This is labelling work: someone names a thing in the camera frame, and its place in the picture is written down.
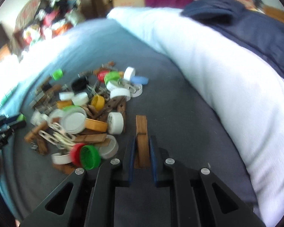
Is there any brown wooden clothespin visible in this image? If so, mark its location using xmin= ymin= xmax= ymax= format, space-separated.
xmin=134 ymin=115 xmax=151 ymax=169

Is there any red bottle cap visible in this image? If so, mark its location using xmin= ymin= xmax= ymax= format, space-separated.
xmin=70 ymin=143 xmax=86 ymax=167

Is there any clear plastic lid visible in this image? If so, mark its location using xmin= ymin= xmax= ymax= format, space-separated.
xmin=60 ymin=106 xmax=87 ymax=134

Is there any navy blue blanket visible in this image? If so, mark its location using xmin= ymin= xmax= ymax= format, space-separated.
xmin=181 ymin=0 xmax=284 ymax=78

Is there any white duvet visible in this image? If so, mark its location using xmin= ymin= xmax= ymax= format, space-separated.
xmin=108 ymin=7 xmax=284 ymax=226

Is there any black bottle cap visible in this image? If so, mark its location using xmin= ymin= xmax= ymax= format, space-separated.
xmin=71 ymin=77 xmax=89 ymax=92

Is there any orange bottle cap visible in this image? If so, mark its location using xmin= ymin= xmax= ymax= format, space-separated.
xmin=85 ymin=118 xmax=108 ymax=132

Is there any white printed bottle cap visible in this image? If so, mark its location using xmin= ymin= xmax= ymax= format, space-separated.
xmin=107 ymin=112 xmax=124 ymax=135

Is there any small green bottle cap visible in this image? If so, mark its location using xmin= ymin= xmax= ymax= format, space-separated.
xmin=52 ymin=69 xmax=63 ymax=81

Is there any cluttered chair pile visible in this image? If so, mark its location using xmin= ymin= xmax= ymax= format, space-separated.
xmin=13 ymin=0 xmax=85 ymax=51

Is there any light blue bottle cap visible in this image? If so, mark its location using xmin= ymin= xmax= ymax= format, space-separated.
xmin=130 ymin=76 xmax=149 ymax=85

